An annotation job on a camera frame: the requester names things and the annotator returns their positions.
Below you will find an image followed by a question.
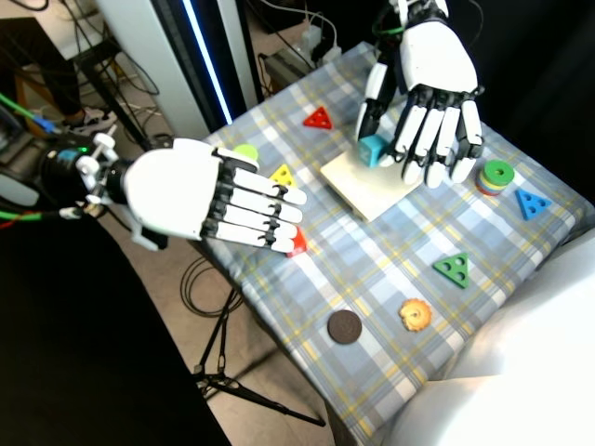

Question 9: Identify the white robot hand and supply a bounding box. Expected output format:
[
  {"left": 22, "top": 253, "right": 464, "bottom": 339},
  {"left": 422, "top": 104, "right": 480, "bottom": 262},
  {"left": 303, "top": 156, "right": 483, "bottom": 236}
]
[
  {"left": 355, "top": 12, "right": 485, "bottom": 190},
  {"left": 121, "top": 137, "right": 308, "bottom": 255}
]

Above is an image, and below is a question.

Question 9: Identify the teal cube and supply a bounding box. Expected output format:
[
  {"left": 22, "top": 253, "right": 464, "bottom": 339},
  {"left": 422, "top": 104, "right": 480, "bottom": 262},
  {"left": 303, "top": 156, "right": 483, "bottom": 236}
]
[{"left": 357, "top": 134, "right": 396, "bottom": 168}]

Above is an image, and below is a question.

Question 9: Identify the red cube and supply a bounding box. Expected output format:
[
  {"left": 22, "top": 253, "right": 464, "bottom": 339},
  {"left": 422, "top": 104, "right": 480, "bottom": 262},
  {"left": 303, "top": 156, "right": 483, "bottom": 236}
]
[{"left": 285, "top": 226, "right": 309, "bottom": 259}]

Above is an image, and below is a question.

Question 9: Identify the yellow triangle with holes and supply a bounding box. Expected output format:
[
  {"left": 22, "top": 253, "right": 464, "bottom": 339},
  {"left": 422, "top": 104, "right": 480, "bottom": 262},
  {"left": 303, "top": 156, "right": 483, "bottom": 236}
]
[{"left": 269, "top": 164, "right": 298, "bottom": 190}]

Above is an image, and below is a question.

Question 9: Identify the red triangle with holes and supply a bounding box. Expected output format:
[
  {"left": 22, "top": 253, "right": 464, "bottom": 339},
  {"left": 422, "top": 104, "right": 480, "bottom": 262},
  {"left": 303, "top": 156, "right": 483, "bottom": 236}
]
[{"left": 302, "top": 106, "right": 335, "bottom": 131}]

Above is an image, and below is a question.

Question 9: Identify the blue triangle with holes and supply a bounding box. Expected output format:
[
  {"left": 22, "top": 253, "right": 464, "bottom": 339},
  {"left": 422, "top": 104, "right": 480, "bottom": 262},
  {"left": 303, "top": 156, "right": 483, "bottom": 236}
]
[{"left": 514, "top": 189, "right": 553, "bottom": 221}]

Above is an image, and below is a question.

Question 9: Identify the green triangle with holes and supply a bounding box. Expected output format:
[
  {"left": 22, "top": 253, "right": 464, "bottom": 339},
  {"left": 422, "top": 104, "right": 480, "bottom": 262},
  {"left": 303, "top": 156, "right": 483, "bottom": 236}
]
[{"left": 431, "top": 252, "right": 470, "bottom": 290}]

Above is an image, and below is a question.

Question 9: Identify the green sandwich cookie toy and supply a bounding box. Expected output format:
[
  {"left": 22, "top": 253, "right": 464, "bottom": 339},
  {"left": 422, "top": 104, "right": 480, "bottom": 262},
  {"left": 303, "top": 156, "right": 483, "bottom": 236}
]
[{"left": 231, "top": 143, "right": 260, "bottom": 162}]

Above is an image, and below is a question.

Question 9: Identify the person's foot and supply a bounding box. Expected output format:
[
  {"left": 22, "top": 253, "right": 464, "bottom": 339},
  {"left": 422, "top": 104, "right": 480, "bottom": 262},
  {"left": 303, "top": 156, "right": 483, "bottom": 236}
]
[{"left": 62, "top": 106, "right": 118, "bottom": 137}]

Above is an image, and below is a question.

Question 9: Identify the white power strip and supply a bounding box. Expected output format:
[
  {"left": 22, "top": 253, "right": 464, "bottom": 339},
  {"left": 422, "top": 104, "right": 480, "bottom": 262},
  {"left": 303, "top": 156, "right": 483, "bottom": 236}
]
[{"left": 297, "top": 23, "right": 343, "bottom": 64}]

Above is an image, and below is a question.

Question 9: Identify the white column with blue light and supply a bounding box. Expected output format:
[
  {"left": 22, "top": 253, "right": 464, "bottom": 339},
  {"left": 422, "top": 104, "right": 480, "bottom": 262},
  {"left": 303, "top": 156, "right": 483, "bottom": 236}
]
[{"left": 95, "top": 0, "right": 262, "bottom": 140}]

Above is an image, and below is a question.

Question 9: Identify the small white wooden table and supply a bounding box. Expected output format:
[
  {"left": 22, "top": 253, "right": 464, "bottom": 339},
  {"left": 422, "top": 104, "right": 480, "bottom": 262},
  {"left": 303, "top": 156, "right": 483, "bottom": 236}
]
[{"left": 319, "top": 147, "right": 431, "bottom": 223}]

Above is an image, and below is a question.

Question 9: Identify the black flat board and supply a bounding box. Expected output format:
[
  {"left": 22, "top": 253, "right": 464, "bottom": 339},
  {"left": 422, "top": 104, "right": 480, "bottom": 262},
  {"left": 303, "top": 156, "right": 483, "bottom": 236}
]
[{"left": 0, "top": 217, "right": 231, "bottom": 446}]

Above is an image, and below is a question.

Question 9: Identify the black tripod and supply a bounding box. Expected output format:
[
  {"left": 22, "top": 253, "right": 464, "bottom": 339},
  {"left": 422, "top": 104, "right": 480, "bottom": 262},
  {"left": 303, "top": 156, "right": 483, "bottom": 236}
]
[{"left": 192, "top": 278, "right": 326, "bottom": 428}]

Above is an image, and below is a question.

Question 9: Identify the blue plaid tablecloth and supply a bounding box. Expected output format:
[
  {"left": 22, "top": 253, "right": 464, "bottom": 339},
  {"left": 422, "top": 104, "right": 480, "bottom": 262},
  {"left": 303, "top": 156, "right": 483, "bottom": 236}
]
[{"left": 200, "top": 40, "right": 586, "bottom": 446}]

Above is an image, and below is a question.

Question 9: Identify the brown round cookie toy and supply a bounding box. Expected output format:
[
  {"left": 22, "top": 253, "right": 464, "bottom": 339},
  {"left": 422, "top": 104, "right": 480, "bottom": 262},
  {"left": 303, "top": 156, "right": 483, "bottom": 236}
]
[{"left": 326, "top": 309, "right": 364, "bottom": 346}]

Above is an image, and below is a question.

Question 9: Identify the tan flower cookie toy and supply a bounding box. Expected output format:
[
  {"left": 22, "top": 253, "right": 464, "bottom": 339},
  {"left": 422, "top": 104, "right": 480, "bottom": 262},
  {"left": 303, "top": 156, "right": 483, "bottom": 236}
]
[{"left": 399, "top": 297, "right": 433, "bottom": 333}]

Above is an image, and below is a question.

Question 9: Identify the black coiled cable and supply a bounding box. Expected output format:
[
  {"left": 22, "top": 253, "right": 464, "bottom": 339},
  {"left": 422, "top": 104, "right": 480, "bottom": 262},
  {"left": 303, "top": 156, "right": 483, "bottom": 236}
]
[{"left": 179, "top": 254, "right": 245, "bottom": 320}]

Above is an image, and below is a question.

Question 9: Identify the yellow toy ring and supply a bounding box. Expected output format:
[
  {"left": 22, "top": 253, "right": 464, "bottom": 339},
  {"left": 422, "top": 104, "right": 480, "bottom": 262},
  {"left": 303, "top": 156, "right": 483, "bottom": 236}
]
[{"left": 476, "top": 172, "right": 512, "bottom": 190}]

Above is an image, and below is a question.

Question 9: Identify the blue toy ring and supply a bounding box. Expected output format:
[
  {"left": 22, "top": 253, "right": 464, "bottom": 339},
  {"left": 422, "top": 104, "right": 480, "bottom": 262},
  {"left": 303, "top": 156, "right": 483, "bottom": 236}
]
[{"left": 475, "top": 177, "right": 510, "bottom": 193}]

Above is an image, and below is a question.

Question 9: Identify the green toy ring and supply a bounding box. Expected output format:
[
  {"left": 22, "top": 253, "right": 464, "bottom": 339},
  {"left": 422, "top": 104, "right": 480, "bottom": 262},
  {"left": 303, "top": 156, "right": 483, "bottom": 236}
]
[{"left": 481, "top": 159, "right": 516, "bottom": 186}]

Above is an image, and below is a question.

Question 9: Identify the red toy ring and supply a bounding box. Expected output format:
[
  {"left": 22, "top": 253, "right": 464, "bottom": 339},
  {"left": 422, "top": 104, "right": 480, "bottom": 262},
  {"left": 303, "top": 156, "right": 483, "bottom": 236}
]
[{"left": 475, "top": 181, "right": 509, "bottom": 198}]

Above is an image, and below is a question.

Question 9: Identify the green cable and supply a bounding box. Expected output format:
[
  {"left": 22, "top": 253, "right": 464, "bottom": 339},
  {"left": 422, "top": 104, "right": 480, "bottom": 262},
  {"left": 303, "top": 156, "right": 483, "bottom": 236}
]
[
  {"left": 0, "top": 209, "right": 64, "bottom": 222},
  {"left": 0, "top": 91, "right": 61, "bottom": 136}
]

